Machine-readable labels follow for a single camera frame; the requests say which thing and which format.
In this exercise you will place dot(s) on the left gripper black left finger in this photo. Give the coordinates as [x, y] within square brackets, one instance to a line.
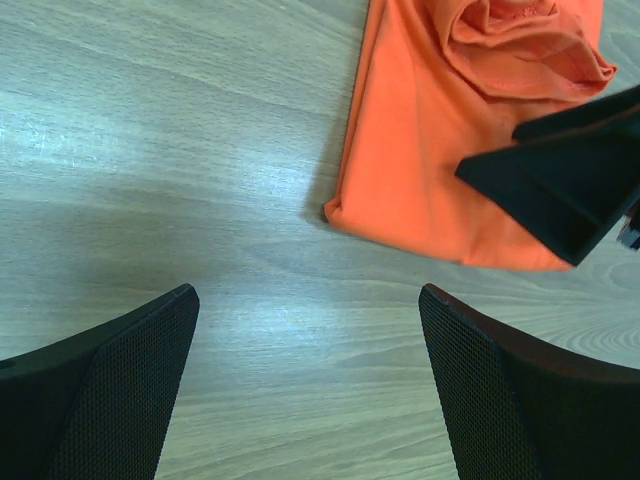
[97, 405]

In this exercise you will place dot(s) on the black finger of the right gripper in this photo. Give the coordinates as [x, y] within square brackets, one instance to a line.
[570, 176]

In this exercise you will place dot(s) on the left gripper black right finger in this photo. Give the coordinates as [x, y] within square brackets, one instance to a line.
[517, 407]

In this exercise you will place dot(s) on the orange t shirt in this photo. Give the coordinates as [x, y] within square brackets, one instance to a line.
[439, 81]

